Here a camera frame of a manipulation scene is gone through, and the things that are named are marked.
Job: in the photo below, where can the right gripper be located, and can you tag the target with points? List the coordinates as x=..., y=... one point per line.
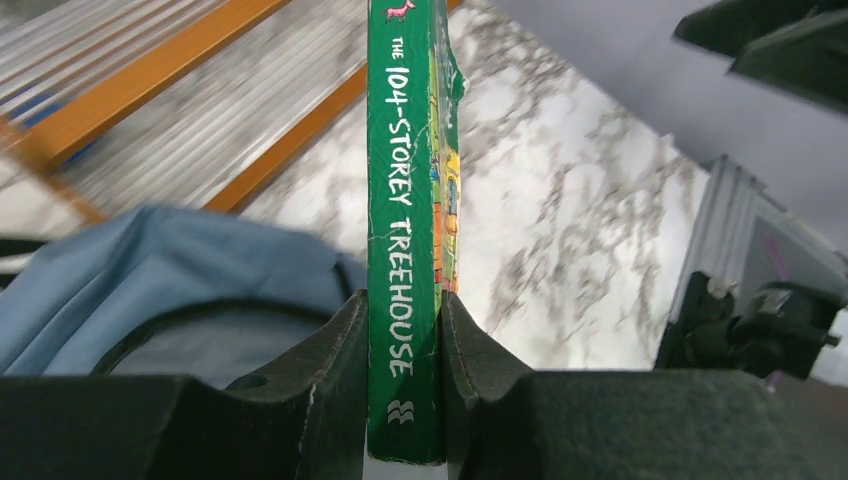
x=799, y=46

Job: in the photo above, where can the green treehouse book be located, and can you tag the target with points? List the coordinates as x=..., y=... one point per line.
x=414, y=87

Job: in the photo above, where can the wooden shelf rack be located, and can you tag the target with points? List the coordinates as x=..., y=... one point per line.
x=274, y=124

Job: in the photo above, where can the aluminium frame rail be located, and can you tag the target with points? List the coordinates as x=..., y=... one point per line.
x=744, y=238

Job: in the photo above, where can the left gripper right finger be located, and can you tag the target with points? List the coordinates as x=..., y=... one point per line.
x=504, y=420

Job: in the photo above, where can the blue student backpack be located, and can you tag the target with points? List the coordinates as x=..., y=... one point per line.
x=164, y=290

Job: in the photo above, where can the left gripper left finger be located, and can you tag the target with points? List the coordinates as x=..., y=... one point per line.
x=300, y=416

